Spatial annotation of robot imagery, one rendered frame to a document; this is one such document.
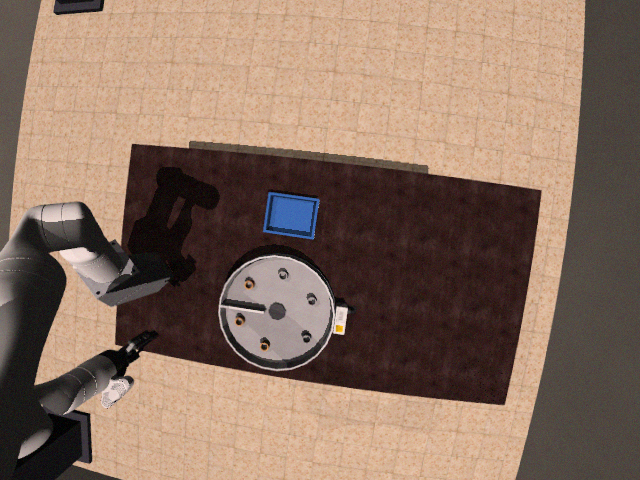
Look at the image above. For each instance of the blue open crate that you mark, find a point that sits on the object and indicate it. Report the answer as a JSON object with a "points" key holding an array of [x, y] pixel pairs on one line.
{"points": [[291, 216]]}

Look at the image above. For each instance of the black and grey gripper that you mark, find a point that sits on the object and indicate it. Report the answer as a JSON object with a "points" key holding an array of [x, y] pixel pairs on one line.
{"points": [[127, 354]]}

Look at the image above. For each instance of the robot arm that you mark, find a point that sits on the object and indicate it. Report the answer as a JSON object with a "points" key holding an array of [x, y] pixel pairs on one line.
{"points": [[32, 284]]}

